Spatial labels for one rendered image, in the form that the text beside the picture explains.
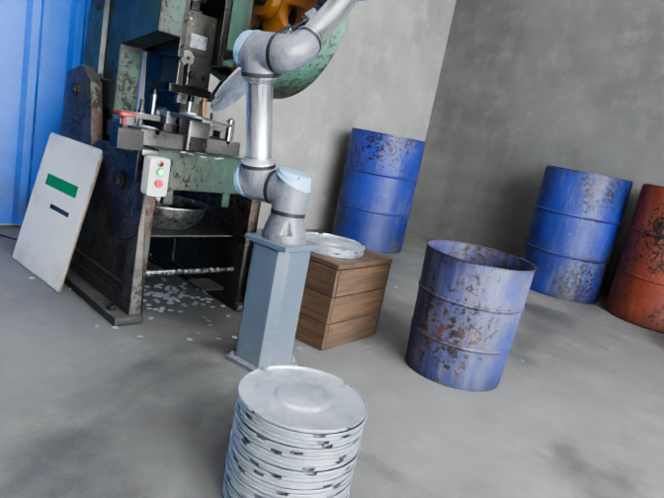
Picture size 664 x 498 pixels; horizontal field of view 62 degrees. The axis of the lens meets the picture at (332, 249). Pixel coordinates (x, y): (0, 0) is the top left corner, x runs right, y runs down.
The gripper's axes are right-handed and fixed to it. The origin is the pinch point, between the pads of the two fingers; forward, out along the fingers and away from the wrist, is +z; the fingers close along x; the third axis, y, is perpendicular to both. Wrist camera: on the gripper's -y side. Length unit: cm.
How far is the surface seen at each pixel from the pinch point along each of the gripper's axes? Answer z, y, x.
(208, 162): 40.2, -10.5, 19.2
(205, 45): 15.4, -22.9, -18.2
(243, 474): 58, 110, 74
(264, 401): 47, 104, 66
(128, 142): 56, 12, -2
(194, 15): 12.0, -19.1, -28.8
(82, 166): 85, -25, -8
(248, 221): 43, -18, 48
